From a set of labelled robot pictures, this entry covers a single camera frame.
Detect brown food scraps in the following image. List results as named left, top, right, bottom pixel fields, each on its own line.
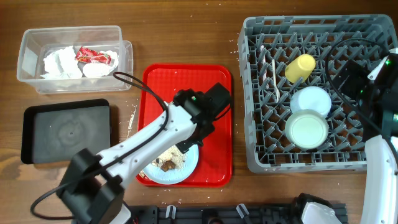
left=151, top=146, right=186, bottom=172

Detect light blue dinner plate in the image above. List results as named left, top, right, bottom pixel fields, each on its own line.
left=142, top=145, right=199, bottom=185

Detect white plastic fork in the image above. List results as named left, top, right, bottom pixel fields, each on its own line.
left=260, top=45, right=267, bottom=82

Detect light blue bowl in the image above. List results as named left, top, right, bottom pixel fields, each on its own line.
left=290, top=86, right=331, bottom=118

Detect yellow plastic cup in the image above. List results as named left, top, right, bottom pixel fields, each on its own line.
left=285, top=54, right=316, bottom=83

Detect green small plate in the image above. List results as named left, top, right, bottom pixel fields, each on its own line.
left=284, top=110, right=328, bottom=150

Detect red snack wrapper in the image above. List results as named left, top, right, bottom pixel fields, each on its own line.
left=75, top=47, right=112, bottom=65

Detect white napkin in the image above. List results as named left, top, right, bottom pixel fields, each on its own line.
left=41, top=46, right=119, bottom=80

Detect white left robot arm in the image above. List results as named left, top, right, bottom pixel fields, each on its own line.
left=57, top=83, right=231, bottom=224

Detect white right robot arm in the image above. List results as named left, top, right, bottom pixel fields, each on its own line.
left=331, top=49, right=397, bottom=224

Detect grey dishwasher rack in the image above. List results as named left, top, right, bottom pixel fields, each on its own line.
left=238, top=14, right=397, bottom=174

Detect clear plastic waste bin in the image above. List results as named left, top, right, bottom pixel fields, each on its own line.
left=17, top=26, right=134, bottom=93

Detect red serving tray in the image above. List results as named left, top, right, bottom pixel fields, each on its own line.
left=142, top=64, right=233, bottom=187

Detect black plastic tray bin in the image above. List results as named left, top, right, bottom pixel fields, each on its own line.
left=21, top=99, right=111, bottom=164

